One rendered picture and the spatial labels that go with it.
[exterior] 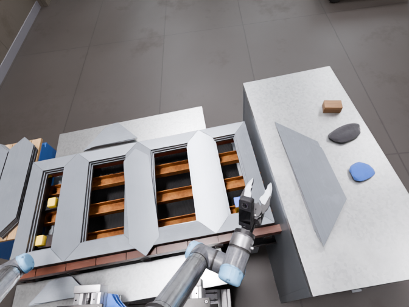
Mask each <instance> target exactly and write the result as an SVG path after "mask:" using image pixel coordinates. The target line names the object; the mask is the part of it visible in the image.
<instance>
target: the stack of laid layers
mask: <svg viewBox="0 0 409 307"><path fill-rule="evenodd" d="M232 139H233V140H234V144H235V147H236V152H237V156H238V159H239V163H240V168H241V171H242V175H243V179H244V182H245V186H246V185H247V184H248V182H247V179H246V174H245V170H244V167H243V163H242V159H241V156H240V152H239V147H238V144H237V140H236V136H235V134H231V135H225V136H219V137H215V138H213V140H214V146H215V151H216V155H217V161H218V166H219V169H220V175H221V179H222V185H223V190H224V193H225V199H226V205H227V209H228V214H229V215H231V212H230V209H229V203H228V198H227V194H226V189H225V183H224V180H223V174H222V169H221V165H220V160H219V157H218V151H217V146H216V143H219V142H222V141H228V140H232ZM134 148H136V149H138V150H140V151H141V152H143V153H145V154H147V155H149V161H150V170H151V175H152V183H153V192H154V197H155V206H156V215H157V220H158V208H157V196H156V174H155V155H156V154H162V153H166V152H171V151H175V150H181V149H187V155H188V160H189V169H190V174H191V183H192V191H193V197H194V205H195V214H196V219H197V220H196V221H198V214H197V206H196V201H195V193H194V184H193V179H192V171H191V162H190V157H189V149H188V144H187V143H184V144H178V145H174V146H169V147H162V148H159V149H153V150H150V149H149V148H147V147H145V146H144V145H142V144H141V143H139V142H137V143H136V144H135V145H134V146H133V147H132V148H131V149H130V150H129V151H128V152H127V153H126V154H125V155H121V156H118V157H112V158H106V159H102V160H96V161H90V162H89V165H88V176H87V183H86V194H85V206H84V212H83V223H82V234H81V241H80V243H81V242H87V237H88V224H89V212H90V204H91V191H92V185H93V172H94V166H99V165H103V164H109V163H115V162H118V161H124V160H125V159H126V158H127V157H128V156H129V155H130V154H131V152H132V151H133V150H134ZM63 170H64V167H61V168H55V169H50V170H46V171H43V174H42V177H41V183H40V188H39V192H38V197H37V202H36V206H35V211H34V215H33V220H32V226H31V229H30V235H29V240H28V243H27V248H26V253H29V252H34V248H35V243H36V239H37V233H38V227H39V223H40V217H41V212H42V208H43V202H44V196H45V192H46V186H47V181H48V177H49V175H52V174H58V173H62V172H63ZM234 214H237V213H234ZM192 222H194V221H192ZM185 223H188V222H185ZM185 223H182V224H185ZM175 225H178V224H175ZM169 226H172V225H169ZM166 227H168V226H166ZM227 233H234V230H231V231H226V232H221V233H215V234H211V235H205V236H199V237H195V238H189V239H182V240H179V241H172V242H166V243H162V244H156V245H153V247H157V246H162V245H168V244H174V243H178V242H184V241H190V240H194V239H201V238H207V237H211V236H217V235H224V234H227ZM123 235H124V236H126V237H127V238H128V222H127V204H126V195H125V203H124V234H123ZM117 236H120V235H117ZM42 250H44V249H42ZM135 250H136V249H130V250H123V251H120V252H113V253H107V254H103V255H97V256H90V257H87V258H80V259H74V260H70V261H64V262H60V263H54V264H48V265H43V266H38V267H34V268H33V269H39V268H43V267H49V266H56V265H59V264H66V263H72V262H76V261H82V260H86V259H92V258H98V257H102V256H108V255H115V254H118V253H125V252H131V251H135ZM35 251H38V250H35Z"/></svg>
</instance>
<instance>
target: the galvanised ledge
mask: <svg viewBox="0 0 409 307"><path fill-rule="evenodd" d="M185 260H186V259H185V255H180V256H173V257H170V258H163V259H157V260H153V261H147V262H143V263H136V264H130V265H126V266H120V267H114V268H110V269H104V270H97V271H93V272H87V273H81V274H77V275H70V276H71V277H73V278H74V279H75V281H76V282H78V284H79V285H80V286H83V285H90V284H102V285H106V286H108V292H107V293H109V294H118V295H121V301H122V303H126V302H133V301H137V300H143V299H148V298H154V297H157V296H158V295H159V293H160V292H161V291H162V289H163V288H164V287H165V285H166V284H167V283H168V282H169V280H170V279H171V278H172V277H173V275H174V274H175V272H176V271H177V270H178V269H179V268H180V266H181V265H182V264H183V263H184V261H185ZM70 276H67V277H70ZM55 279H57V278H54V279H50V280H44V281H37V282H33V283H27V284H21V285H17V286H16V291H15V296H14V300H13V305H12V307H57V306H67V305H73V302H74V298H70V299H66V300H59V301H56V302H49V303H43V304H39V305H33V306H28V305H29V304H30V302H31V301H32V300H33V299H34V298H35V297H36V296H37V295H38V294H39V293H40V292H41V290H42V289H43V288H44V287H45V286H46V285H47V284H48V282H50V281H53V280H55ZM201 279H202V280H203V287H204V288H211V287H215V286H221V285H225V284H227V283H225V282H224V281H222V280H220V279H219V277H218V274H217V273H215V272H212V271H210V270H207V269H206V270H205V272H204V273H203V275H202V276H201Z"/></svg>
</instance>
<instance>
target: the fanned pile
mask: <svg viewBox="0 0 409 307"><path fill-rule="evenodd" d="M75 286H79V284H78V282H76V281H75V279H74V278H73V277H71V276H70V277H63V278H57V279H55V280H53V281H50V282H48V284H47V285H46V286H45V287H44V288H43V289H42V290H41V292H40V293H39V294H38V295H37V296H36V297H35V298H34V299H33V300H32V301H31V302H30V304H29V305H28V306H33V305H39V304H43V303H49V302H56V301H59V300H66V299H70V298H74V296H75V294H74V287H75Z"/></svg>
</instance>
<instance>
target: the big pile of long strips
mask: <svg viewBox="0 0 409 307"><path fill-rule="evenodd" d="M37 153H38V149H37V148H36V147H35V145H34V144H32V143H31V142H30V141H29V140H28V139H27V138H25V137H24V138H23V139H22V140H20V141H19V142H18V143H16V144H15V145H14V146H13V147H12V148H11V149H9V148H8V147H7V146H6V145H3V144H0V237H1V238H2V239H4V238H5V237H6V236H7V235H8V234H9V233H11V232H12V231H13V230H14V229H15V228H16V227H17V226H18V224H19V219H20V215H21V211H22V208H23V203H24V198H25V195H26V191H27V185H28V182H29V178H30V173H31V170H32V165H33V162H35V161H36V158H37Z"/></svg>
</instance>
